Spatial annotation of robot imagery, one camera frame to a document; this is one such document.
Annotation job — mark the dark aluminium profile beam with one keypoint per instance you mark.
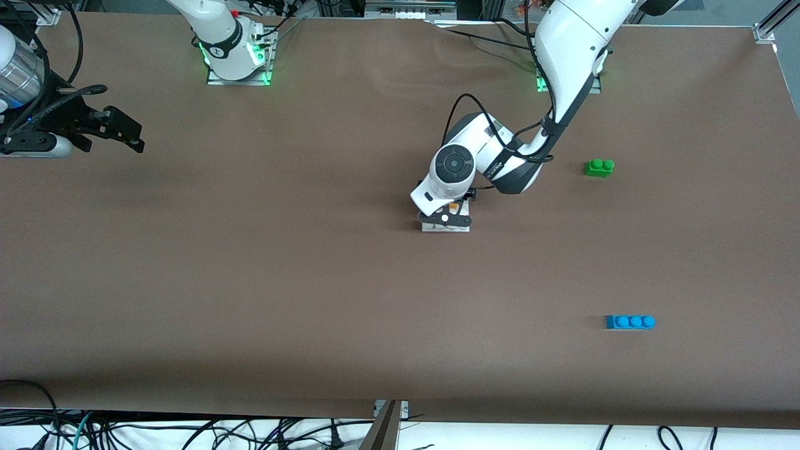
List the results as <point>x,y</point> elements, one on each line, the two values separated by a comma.
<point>382,431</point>

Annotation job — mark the brown table cover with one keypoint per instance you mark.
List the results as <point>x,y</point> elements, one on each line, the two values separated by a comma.
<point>400,312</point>

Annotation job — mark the silver bracket plate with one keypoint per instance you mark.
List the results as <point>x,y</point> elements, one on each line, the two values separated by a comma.
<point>404,409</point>

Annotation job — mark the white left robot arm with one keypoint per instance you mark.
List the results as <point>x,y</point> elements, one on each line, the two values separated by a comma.
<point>575,37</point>

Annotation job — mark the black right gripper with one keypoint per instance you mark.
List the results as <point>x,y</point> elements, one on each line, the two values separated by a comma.
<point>67,118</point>

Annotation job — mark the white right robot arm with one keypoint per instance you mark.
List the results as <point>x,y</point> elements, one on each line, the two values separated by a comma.
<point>222,44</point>

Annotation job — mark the orange brown object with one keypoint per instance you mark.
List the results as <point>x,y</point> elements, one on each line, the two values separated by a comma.
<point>528,6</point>

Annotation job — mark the green two-stud block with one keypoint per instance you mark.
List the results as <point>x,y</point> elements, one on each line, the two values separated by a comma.
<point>598,169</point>

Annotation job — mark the grey metal box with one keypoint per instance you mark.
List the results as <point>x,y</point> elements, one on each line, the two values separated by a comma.
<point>406,6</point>

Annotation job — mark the silver corner bracket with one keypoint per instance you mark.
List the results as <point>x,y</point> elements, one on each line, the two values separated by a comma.
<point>764,32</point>
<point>50,17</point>

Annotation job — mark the blue three-stud block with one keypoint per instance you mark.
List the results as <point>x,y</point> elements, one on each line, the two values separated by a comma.
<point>630,322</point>

